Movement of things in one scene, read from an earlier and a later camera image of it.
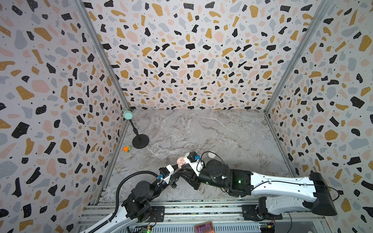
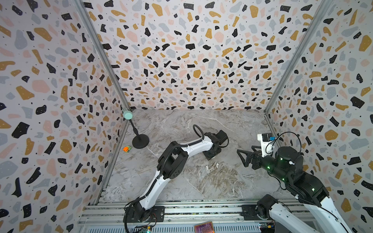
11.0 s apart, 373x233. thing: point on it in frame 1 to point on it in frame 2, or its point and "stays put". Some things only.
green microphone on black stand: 140,141 stays put
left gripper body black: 172,184 to 212,155
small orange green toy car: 127,149 stays put
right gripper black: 190,168 to 256,156
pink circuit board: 204,227 stays put
